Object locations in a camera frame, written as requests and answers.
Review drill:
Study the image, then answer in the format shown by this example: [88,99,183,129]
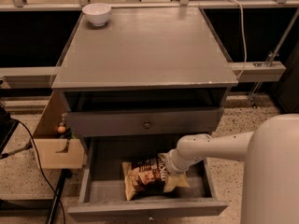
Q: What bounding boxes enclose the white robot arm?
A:
[165,114,299,224]

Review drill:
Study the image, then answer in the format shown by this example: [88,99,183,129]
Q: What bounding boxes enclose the white cable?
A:
[226,0,248,79]

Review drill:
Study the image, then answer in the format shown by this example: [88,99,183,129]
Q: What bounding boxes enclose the black stand left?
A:
[0,106,19,154]

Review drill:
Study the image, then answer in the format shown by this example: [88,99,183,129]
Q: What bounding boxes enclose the brown chip bag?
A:
[122,153,170,201]

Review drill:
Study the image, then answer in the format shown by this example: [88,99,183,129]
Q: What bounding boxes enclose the grey wooden cabinet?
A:
[50,6,239,161]

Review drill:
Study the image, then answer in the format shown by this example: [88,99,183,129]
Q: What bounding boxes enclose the closed grey upper drawer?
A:
[66,108,224,137]

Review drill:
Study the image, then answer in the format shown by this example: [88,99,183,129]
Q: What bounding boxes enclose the open grey middle drawer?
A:
[68,134,227,222]

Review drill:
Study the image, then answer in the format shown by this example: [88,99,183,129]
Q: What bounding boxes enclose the grey metal rail beam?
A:
[228,62,286,82]

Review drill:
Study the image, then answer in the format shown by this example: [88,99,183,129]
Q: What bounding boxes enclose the white ceramic bowl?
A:
[82,3,111,27]

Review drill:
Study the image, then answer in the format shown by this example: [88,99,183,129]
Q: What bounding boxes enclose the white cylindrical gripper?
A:
[164,149,190,193]

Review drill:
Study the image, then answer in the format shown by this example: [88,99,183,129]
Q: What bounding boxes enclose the black cable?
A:
[0,118,67,224]

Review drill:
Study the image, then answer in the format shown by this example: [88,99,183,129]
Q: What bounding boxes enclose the small orange ball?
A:
[57,126,66,133]

